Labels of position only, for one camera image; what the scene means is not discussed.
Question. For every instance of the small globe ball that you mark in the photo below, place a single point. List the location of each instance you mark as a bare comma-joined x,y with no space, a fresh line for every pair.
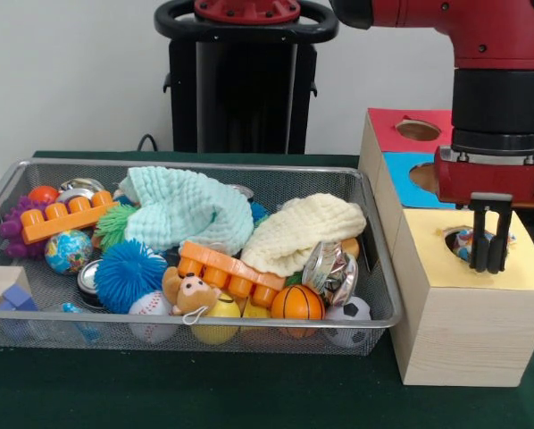
68,251

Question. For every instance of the shallow metal mesh bin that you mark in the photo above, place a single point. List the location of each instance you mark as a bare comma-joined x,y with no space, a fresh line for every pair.
115,344

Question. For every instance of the dark green table cloth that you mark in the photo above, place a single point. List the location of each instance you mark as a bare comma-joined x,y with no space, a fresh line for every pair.
249,393

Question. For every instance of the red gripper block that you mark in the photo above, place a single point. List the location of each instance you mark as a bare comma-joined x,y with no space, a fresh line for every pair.
490,181

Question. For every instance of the toy soccer ball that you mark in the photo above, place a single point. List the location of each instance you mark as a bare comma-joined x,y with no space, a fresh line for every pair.
354,313

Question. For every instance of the light blue knitted cloth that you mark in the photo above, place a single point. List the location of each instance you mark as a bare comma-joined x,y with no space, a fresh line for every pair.
182,210

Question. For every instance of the wooden box with three holes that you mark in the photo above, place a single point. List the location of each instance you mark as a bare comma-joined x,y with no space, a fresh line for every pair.
463,330

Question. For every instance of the orange toy basketball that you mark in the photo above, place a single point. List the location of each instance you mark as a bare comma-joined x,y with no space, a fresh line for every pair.
298,301

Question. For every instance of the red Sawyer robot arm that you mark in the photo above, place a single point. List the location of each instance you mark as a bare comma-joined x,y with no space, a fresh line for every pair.
494,89

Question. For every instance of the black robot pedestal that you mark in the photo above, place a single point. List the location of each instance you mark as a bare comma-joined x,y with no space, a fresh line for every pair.
231,111

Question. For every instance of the brown plush monkey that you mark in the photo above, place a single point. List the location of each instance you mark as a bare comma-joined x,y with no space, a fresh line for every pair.
191,292

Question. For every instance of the colourful confetti paper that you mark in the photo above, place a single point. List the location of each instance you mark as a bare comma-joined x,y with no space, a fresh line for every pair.
462,243

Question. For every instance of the cream knitted cloth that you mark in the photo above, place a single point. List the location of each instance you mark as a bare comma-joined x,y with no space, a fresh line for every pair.
302,232

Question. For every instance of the large blue spiky ball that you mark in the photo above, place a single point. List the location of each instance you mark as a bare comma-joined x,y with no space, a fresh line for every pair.
128,272

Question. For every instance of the crushed silver foil can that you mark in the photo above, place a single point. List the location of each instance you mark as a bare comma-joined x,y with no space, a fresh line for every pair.
331,272

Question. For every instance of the orange toy building brick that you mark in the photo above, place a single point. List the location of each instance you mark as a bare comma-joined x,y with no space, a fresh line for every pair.
222,266
61,219

